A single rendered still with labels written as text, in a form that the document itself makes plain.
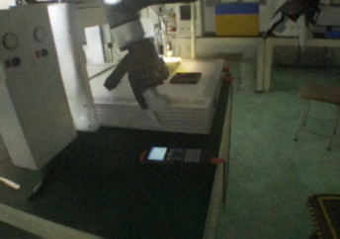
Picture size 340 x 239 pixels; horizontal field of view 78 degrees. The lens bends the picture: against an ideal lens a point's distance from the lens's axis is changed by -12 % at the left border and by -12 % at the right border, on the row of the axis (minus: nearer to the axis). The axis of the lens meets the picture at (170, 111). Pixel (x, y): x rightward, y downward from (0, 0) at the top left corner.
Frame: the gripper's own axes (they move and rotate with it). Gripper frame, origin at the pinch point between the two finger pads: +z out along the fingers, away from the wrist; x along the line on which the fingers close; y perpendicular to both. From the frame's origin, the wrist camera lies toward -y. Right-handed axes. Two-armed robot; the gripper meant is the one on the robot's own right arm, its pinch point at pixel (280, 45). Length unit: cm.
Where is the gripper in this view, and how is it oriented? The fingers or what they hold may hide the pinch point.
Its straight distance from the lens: 74.4
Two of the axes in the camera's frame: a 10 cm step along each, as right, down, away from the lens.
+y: 8.8, 1.8, 4.4
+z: -3.3, 8.9, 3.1
